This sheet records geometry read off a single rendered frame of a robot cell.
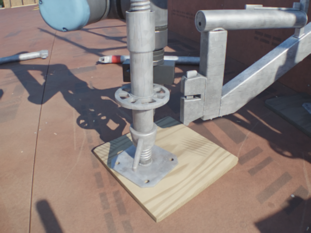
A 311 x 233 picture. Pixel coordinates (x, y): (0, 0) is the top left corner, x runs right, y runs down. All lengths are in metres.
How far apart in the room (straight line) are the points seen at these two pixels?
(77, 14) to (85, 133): 0.48
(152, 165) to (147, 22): 0.36
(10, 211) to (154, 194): 0.36
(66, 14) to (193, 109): 0.36
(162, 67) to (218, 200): 0.35
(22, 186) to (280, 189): 0.69
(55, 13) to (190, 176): 0.48
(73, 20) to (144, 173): 0.39
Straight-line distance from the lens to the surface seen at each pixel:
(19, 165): 0.76
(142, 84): 0.48
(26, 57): 1.86
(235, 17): 0.55
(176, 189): 0.57
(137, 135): 0.54
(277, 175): 0.71
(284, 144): 0.84
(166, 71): 0.57
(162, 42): 0.55
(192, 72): 0.55
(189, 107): 0.57
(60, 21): 0.44
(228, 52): 1.72
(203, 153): 0.68
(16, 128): 0.95
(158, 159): 0.64
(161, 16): 0.54
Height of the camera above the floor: 0.45
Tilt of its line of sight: 31 degrees down
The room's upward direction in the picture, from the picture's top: straight up
